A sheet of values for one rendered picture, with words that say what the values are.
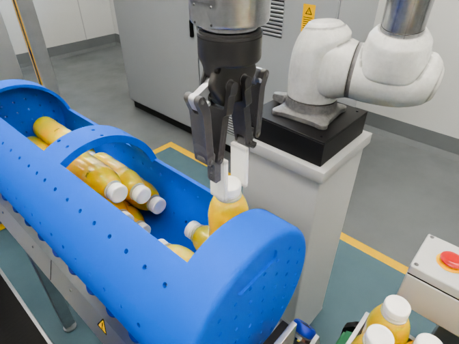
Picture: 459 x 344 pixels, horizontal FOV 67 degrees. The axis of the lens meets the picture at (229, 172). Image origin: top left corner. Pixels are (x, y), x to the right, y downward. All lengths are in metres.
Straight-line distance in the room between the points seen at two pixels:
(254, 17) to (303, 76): 0.66
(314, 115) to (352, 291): 1.19
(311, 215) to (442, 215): 1.68
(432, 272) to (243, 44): 0.49
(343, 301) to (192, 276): 1.58
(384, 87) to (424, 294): 0.52
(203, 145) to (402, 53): 0.64
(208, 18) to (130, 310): 0.39
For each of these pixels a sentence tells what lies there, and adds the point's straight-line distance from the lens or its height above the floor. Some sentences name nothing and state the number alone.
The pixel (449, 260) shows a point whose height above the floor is 1.11.
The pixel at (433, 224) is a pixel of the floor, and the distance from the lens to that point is 2.61.
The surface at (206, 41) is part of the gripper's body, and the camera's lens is 0.40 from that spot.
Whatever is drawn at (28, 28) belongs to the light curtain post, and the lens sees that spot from 1.73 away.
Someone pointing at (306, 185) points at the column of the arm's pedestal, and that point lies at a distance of 1.08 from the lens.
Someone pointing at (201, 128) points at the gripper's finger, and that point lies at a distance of 0.42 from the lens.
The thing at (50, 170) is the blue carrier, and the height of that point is 1.21.
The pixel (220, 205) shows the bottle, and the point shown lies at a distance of 0.53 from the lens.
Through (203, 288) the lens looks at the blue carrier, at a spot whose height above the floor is 1.21.
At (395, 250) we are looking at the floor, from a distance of 2.33.
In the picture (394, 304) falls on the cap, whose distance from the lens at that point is 0.64.
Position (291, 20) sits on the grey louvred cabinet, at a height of 1.12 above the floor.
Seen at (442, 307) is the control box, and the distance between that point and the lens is 0.72.
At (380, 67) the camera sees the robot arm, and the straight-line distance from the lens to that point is 0.98.
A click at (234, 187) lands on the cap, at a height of 1.25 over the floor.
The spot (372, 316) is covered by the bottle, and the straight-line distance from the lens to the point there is 0.67.
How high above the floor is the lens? 1.57
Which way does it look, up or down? 35 degrees down
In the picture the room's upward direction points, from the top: straight up
